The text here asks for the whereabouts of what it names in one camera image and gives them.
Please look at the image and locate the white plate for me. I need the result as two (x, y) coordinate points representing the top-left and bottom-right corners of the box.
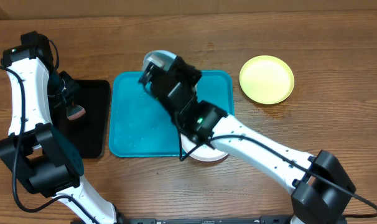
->
(180, 134), (229, 162)

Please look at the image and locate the black rectangular tray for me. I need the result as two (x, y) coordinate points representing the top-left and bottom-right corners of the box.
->
(51, 80), (111, 159)

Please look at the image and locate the yellow plate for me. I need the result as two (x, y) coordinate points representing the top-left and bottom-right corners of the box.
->
(239, 55), (295, 105)

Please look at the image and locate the blue plastic tray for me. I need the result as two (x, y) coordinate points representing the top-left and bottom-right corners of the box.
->
(108, 70), (235, 157)

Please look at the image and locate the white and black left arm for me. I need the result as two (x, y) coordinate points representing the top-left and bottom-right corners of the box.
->
(0, 31), (126, 223)

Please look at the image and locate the green and pink sponge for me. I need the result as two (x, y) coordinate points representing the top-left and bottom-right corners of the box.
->
(66, 104), (86, 121)

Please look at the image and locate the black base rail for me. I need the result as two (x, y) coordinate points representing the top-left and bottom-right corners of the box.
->
(123, 215), (291, 224)

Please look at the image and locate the light blue plate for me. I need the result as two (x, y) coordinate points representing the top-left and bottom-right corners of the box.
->
(141, 50), (176, 72)

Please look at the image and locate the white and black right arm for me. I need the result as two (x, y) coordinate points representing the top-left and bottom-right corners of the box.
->
(139, 50), (356, 223)

